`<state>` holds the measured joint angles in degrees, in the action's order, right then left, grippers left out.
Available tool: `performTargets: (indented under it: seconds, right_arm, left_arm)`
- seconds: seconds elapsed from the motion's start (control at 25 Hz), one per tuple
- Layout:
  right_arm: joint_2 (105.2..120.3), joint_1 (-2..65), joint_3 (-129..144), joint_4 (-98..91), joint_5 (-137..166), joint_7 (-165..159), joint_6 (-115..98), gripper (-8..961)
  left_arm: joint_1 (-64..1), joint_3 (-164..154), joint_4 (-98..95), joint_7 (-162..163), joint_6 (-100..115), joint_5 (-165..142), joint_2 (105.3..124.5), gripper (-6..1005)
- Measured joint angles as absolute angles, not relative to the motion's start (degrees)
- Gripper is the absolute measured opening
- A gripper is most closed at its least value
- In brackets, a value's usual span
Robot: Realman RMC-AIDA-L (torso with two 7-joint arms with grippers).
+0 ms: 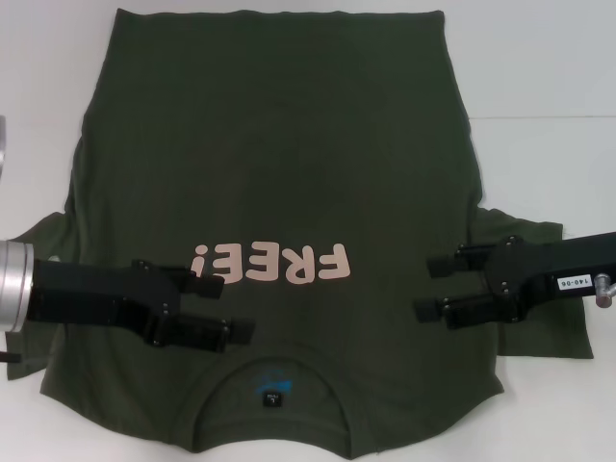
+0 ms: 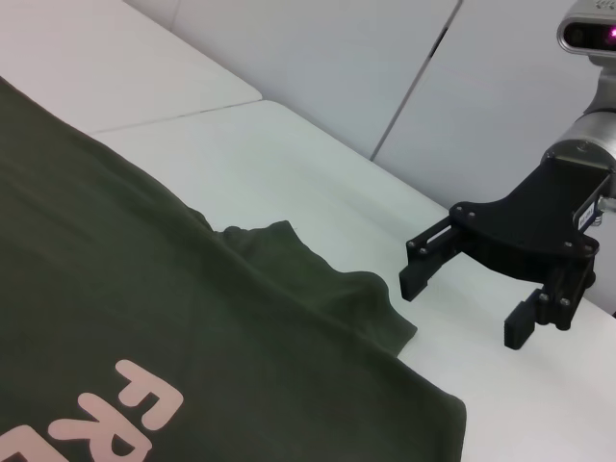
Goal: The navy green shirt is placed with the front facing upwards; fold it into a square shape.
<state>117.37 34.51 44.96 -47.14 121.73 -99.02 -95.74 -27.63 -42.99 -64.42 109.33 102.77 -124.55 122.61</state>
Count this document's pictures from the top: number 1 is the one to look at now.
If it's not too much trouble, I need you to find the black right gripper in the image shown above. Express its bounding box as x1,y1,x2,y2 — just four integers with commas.
414,232,616,331

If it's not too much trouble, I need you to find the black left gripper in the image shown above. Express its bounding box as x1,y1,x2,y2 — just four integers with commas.
28,258,257,347

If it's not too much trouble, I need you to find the dark green FREE print T-shirt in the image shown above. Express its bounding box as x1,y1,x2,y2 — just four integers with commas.
7,8,594,462

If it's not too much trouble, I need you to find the silver metal plug connector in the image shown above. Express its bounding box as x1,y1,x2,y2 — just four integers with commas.
593,271,616,309

